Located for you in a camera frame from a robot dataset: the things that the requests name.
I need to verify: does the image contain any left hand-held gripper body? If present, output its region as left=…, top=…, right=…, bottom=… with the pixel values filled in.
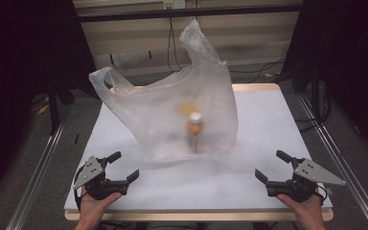
left=72, top=155, right=130, bottom=201

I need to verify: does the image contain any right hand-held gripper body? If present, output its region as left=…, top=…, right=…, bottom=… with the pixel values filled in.
left=265, top=156, right=347, bottom=203

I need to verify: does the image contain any translucent white plastic bag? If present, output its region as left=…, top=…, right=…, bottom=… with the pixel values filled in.
left=88, top=18, right=240, bottom=164

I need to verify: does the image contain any person's left hand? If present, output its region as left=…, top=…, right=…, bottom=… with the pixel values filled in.
left=80, top=186, right=124, bottom=222

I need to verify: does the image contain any person's right hand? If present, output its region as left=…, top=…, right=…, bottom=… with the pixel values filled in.
left=276, top=193, right=325, bottom=224

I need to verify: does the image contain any black metal stand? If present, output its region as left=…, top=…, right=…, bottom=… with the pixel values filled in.
left=46, top=78, right=75, bottom=136
left=310, top=67, right=323, bottom=120

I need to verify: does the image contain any bottle with orange label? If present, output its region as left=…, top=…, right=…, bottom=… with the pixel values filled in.
left=186, top=111, right=204, bottom=154

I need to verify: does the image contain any yellow round item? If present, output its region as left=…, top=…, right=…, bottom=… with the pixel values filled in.
left=176, top=101, right=199, bottom=118

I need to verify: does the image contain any black curtain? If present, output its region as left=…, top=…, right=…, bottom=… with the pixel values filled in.
left=280, top=0, right=368, bottom=162
left=0, top=0, right=98, bottom=206

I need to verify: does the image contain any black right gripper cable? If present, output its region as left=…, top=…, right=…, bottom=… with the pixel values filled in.
left=313, top=184, right=329, bottom=203

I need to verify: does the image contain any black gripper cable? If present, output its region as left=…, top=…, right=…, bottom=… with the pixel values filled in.
left=313, top=184, right=329, bottom=203
left=72, top=164, right=87, bottom=213

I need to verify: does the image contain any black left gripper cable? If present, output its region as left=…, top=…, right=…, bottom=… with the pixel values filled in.
left=72, top=164, right=87, bottom=213

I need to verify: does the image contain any metal floor rail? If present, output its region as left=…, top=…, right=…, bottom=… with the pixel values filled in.
left=296, top=92, right=368, bottom=230
left=5, top=104, right=75, bottom=230

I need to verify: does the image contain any black floor cable bundle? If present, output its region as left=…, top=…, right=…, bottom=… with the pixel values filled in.
left=294, top=90, right=334, bottom=134

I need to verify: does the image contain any black hanging cable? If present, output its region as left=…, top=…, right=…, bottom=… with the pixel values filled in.
left=166, top=17, right=174, bottom=73
left=170, top=17, right=184, bottom=72

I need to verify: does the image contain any black horizontal frame bar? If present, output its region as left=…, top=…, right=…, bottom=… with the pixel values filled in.
left=76, top=4, right=303, bottom=23

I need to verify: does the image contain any white wall power outlet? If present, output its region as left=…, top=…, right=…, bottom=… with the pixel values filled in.
left=162, top=0, right=186, bottom=10

